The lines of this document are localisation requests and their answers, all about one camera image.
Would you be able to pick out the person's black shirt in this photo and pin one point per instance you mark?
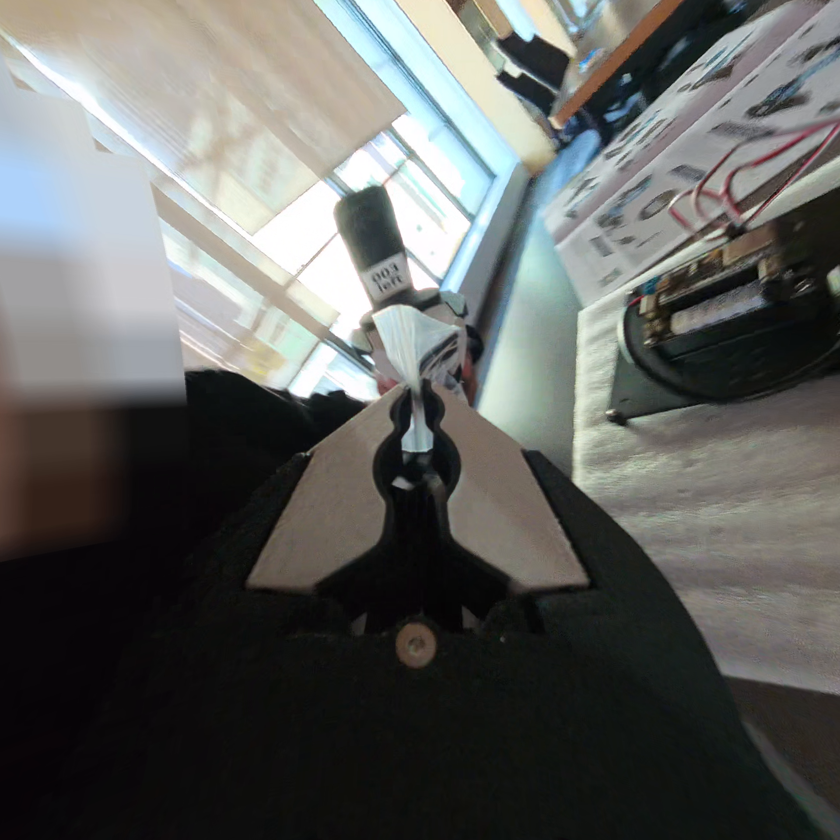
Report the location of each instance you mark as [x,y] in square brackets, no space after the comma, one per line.
[249,426]

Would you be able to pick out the instruction manual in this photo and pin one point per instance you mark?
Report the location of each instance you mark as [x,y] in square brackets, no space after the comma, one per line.
[754,65]

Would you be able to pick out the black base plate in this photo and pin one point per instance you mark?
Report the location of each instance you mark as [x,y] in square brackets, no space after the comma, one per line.
[722,377]

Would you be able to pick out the wooden edged desk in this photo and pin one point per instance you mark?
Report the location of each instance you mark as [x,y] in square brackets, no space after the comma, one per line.
[617,65]

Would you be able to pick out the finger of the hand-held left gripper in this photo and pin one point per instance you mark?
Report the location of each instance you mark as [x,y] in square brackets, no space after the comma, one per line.
[449,358]

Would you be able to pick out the window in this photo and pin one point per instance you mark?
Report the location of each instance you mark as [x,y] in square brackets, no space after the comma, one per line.
[420,177]

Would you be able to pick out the white foam sheet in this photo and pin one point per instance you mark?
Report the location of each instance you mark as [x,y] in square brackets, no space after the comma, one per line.
[689,525]

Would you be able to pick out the circuit board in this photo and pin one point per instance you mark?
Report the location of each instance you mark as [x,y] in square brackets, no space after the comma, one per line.
[715,302]

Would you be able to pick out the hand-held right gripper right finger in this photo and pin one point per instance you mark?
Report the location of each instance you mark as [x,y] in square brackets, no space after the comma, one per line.
[512,525]

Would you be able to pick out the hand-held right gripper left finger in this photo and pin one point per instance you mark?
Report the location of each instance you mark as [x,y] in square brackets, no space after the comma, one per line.
[315,525]

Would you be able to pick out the clear zip bag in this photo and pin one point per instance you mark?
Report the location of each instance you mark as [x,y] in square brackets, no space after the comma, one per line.
[407,341]

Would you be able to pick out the black office chair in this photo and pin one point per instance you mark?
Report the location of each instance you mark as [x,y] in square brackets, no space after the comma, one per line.
[535,65]

